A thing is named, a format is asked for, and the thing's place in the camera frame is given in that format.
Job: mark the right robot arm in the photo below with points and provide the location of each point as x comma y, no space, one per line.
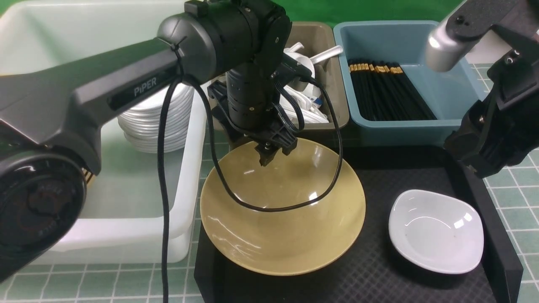
514,21

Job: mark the black serving tray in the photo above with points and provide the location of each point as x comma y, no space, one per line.
371,271

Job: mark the blue plastic bin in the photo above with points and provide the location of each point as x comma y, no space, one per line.
449,95

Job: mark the white square sauce dish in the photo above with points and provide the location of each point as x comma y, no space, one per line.
436,232

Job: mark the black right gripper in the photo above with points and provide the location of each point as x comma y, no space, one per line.
500,130

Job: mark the white plastic tub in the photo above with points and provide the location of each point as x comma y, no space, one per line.
122,220

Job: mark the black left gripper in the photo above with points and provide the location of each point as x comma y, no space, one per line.
245,106

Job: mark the pile of white spoons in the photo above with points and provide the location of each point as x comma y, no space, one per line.
307,96

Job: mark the stack of white dishes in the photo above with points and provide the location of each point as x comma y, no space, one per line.
141,123

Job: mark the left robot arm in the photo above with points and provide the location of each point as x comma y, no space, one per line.
51,120

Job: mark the green grid table mat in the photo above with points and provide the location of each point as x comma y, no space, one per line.
513,191

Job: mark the pile of black chopsticks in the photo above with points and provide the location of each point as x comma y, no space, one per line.
384,92

